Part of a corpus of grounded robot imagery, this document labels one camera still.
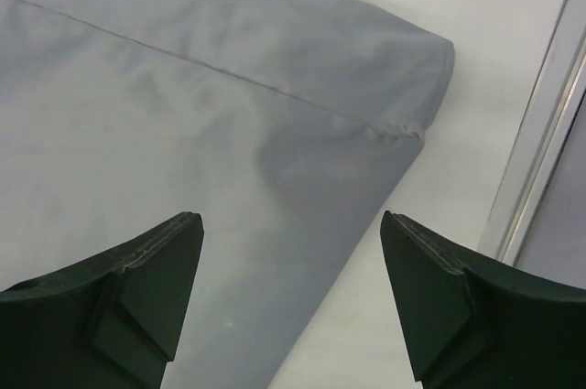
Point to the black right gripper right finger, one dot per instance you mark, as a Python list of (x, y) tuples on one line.
[(470, 321)]

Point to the grey pillowcase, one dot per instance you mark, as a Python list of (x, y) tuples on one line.
[(285, 124)]

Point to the aluminium right side rail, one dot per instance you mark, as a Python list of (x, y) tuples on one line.
[(546, 123)]

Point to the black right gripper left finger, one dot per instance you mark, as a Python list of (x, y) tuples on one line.
[(112, 320)]

